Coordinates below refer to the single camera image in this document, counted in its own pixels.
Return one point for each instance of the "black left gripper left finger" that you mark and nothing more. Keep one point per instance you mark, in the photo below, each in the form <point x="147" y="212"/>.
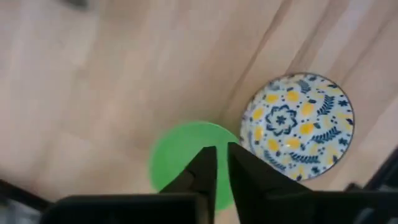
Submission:
<point x="124" y="208"/>

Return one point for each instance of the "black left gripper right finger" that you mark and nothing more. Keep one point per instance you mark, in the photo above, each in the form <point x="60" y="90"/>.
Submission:
<point x="280" y="202"/>

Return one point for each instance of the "green plastic bowl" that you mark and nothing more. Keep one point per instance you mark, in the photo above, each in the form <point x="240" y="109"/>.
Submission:
<point x="177" y="149"/>

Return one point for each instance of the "yellow bowl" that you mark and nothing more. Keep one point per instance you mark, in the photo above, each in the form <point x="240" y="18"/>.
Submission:
<point x="298" y="124"/>

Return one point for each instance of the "black aluminium frame rails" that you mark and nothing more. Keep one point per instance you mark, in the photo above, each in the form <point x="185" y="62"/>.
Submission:
<point x="18" y="193"/>

